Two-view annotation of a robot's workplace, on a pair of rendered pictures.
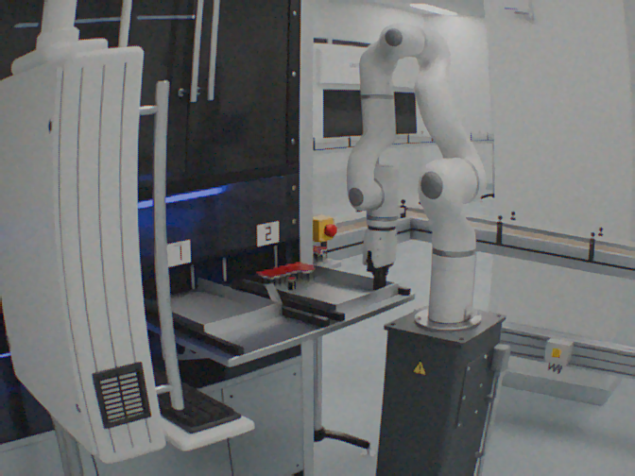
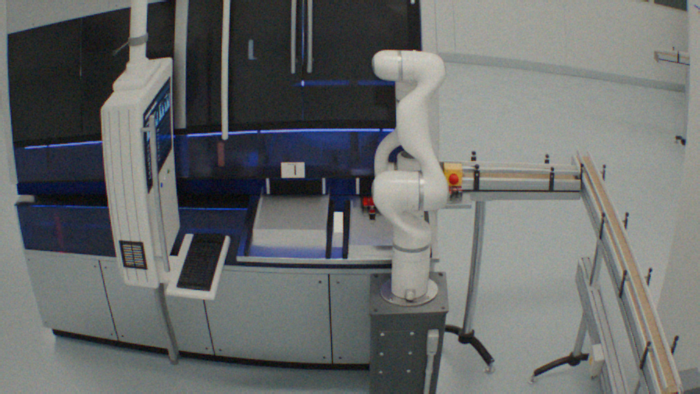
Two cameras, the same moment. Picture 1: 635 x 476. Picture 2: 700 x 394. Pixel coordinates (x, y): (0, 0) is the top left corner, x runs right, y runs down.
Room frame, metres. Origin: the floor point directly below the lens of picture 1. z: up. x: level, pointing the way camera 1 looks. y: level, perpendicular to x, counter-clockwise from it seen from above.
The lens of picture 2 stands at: (-0.06, -2.15, 2.46)
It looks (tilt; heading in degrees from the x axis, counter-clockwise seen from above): 26 degrees down; 50
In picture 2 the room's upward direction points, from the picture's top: 1 degrees counter-clockwise
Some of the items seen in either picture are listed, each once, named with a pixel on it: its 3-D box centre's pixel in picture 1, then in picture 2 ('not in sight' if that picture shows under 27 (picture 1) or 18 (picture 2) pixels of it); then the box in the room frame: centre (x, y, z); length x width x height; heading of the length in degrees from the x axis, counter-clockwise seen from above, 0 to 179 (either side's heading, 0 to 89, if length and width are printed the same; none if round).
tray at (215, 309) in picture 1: (200, 304); (292, 211); (1.75, 0.30, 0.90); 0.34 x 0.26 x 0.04; 48
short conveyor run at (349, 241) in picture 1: (343, 231); (513, 176); (2.57, -0.09, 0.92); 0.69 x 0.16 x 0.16; 138
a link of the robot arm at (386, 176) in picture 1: (381, 190); (408, 172); (1.87, -0.17, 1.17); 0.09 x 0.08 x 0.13; 138
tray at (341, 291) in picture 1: (320, 287); (387, 226); (1.93, -0.01, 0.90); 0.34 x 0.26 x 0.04; 48
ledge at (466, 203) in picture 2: (312, 263); (454, 198); (2.30, 0.02, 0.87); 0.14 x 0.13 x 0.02; 48
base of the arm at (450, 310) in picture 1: (452, 286); (410, 268); (1.72, -0.34, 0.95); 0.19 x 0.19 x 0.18
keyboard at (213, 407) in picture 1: (162, 390); (201, 259); (1.33, 0.35, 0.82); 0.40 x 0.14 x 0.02; 46
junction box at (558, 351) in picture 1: (558, 351); (595, 359); (2.27, -0.96, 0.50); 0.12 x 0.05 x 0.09; 48
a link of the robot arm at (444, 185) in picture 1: (449, 206); (401, 208); (1.70, -0.32, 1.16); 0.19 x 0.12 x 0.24; 138
